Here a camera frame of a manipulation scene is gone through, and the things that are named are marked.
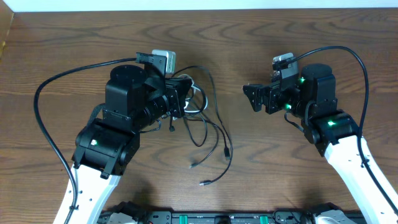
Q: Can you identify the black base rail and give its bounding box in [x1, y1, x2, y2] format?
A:
[97, 202, 366, 224]

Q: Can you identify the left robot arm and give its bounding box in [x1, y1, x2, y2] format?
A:
[54, 50, 192, 223]

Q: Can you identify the thick black cable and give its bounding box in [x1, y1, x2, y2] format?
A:
[170, 65, 234, 187]

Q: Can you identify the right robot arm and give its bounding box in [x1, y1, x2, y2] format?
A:
[243, 63, 397, 223]

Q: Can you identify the thin black cable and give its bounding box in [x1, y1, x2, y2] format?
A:
[139, 105, 220, 169]

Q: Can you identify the white cable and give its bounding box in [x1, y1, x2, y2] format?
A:
[174, 73, 208, 121]

